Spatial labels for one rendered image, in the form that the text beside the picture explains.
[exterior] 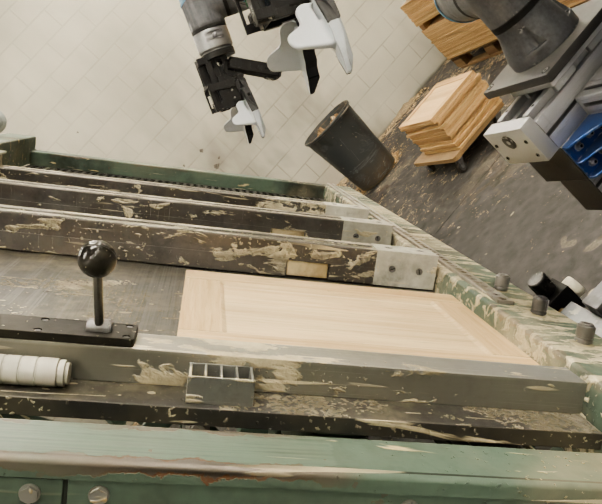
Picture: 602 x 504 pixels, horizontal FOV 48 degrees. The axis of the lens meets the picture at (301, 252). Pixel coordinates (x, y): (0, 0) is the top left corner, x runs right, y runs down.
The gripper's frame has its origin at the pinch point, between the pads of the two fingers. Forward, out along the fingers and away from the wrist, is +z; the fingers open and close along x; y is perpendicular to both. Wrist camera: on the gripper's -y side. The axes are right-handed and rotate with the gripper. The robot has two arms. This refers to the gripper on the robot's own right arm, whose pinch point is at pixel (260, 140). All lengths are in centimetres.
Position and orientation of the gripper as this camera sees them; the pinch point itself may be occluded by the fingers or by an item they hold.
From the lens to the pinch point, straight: 145.3
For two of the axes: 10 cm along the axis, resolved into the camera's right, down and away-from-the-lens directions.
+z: 3.4, 9.3, 1.6
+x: 2.6, 0.8, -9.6
